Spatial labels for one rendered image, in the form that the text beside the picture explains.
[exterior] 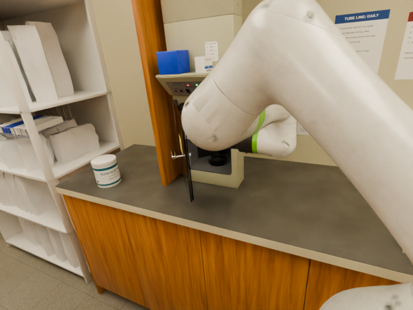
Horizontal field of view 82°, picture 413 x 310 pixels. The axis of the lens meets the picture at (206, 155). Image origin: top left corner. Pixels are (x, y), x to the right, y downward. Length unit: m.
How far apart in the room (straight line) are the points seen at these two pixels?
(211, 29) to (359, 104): 0.85
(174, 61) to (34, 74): 1.08
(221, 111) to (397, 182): 0.23
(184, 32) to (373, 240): 1.08
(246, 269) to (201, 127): 0.84
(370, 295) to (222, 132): 0.30
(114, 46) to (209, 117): 1.63
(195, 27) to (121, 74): 0.98
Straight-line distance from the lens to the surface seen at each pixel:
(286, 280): 1.12
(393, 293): 0.40
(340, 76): 0.32
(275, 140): 0.81
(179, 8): 1.15
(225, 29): 1.06
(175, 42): 1.16
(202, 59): 1.00
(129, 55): 1.89
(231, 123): 0.39
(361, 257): 0.98
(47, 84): 1.91
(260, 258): 1.07
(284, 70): 0.33
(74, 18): 2.22
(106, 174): 1.39
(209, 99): 0.39
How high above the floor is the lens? 1.59
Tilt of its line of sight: 23 degrees down
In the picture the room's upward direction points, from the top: 4 degrees counter-clockwise
